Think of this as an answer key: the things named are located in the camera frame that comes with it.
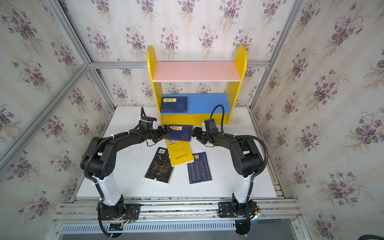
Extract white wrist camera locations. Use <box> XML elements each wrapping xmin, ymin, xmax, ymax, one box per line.
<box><xmin>139</xmin><ymin>116</ymin><xmax>159</xmax><ymax>131</ymax></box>
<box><xmin>204</xmin><ymin>119</ymin><xmax>219</xmax><ymax>134</ymax></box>

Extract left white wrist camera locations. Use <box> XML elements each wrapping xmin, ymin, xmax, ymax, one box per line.
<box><xmin>139</xmin><ymin>116</ymin><xmax>159</xmax><ymax>131</ymax></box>

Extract yellow paperback book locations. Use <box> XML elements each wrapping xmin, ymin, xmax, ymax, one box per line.
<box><xmin>166</xmin><ymin>140</ymin><xmax>194</xmax><ymax>167</ymax></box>

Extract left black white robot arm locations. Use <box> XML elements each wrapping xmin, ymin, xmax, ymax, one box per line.
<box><xmin>81</xmin><ymin>116</ymin><xmax>172</xmax><ymax>212</ymax></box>

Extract aluminium mounting rail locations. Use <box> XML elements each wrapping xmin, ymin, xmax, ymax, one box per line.
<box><xmin>54</xmin><ymin>198</ymin><xmax>302</xmax><ymax>224</ymax></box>

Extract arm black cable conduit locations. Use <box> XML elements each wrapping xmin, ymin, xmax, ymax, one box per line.
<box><xmin>209</xmin><ymin>104</ymin><xmax>269</xmax><ymax>211</ymax></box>
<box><xmin>82</xmin><ymin>106</ymin><xmax>148</xmax><ymax>238</ymax></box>

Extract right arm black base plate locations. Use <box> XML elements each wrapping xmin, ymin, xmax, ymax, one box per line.
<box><xmin>218</xmin><ymin>200</ymin><xmax>260</xmax><ymax>219</ymax></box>

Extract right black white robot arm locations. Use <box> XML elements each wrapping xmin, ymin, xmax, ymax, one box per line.
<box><xmin>191</xmin><ymin>119</ymin><xmax>269</xmax><ymax>208</ymax></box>

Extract black paperback book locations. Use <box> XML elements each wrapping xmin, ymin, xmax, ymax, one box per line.
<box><xmin>145</xmin><ymin>147</ymin><xmax>174</xmax><ymax>185</ymax></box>

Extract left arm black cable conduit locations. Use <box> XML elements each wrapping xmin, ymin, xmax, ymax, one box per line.
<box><xmin>82</xmin><ymin>106</ymin><xmax>148</xmax><ymax>238</ymax></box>

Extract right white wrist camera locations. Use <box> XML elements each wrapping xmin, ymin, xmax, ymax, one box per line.
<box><xmin>204</xmin><ymin>119</ymin><xmax>219</xmax><ymax>134</ymax></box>

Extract navy book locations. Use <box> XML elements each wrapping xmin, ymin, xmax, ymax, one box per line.
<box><xmin>160</xmin><ymin>107</ymin><xmax>188</xmax><ymax>114</ymax></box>
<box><xmin>164</xmin><ymin>125</ymin><xmax>193</xmax><ymax>142</ymax></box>
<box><xmin>161</xmin><ymin>97</ymin><xmax>188</xmax><ymax>108</ymax></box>

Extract white ventilation grille strip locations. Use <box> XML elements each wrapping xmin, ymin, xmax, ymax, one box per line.
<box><xmin>61</xmin><ymin>220</ymin><xmax>236</xmax><ymax>235</ymax></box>

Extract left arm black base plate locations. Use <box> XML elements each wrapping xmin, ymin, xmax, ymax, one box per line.
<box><xmin>97</xmin><ymin>203</ymin><xmax>141</xmax><ymax>221</ymax></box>

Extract dark blue text-covered book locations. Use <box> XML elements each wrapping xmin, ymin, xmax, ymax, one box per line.
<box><xmin>187</xmin><ymin>152</ymin><xmax>212</xmax><ymax>184</ymax></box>

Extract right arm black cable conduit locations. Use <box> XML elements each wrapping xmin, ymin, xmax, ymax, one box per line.
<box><xmin>209</xmin><ymin>104</ymin><xmax>269</xmax><ymax>211</ymax></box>

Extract yellow pink blue bookshelf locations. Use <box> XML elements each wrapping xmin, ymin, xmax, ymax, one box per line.
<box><xmin>147</xmin><ymin>46</ymin><xmax>248</xmax><ymax>126</ymax></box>

